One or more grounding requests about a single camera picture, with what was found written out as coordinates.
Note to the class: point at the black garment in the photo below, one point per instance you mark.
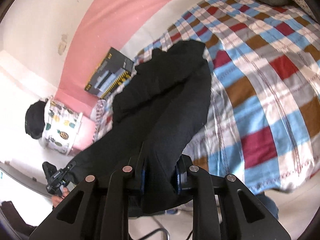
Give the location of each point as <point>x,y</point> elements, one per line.
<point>155,116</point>

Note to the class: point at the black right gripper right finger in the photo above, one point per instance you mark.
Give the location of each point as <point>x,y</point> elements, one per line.
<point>223,207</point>

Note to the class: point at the black bag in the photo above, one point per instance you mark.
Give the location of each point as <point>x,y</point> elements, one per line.
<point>34,120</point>

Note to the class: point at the black Cookerking cardboard box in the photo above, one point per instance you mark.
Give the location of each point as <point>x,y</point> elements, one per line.
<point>112,72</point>

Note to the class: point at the plaid patchwork bed sheet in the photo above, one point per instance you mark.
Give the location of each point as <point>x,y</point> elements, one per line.
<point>263,119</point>

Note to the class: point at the person's left hand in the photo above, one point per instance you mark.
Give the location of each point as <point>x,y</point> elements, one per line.
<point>56,200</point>

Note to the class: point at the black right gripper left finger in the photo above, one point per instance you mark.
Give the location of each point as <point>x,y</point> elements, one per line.
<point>97,208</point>

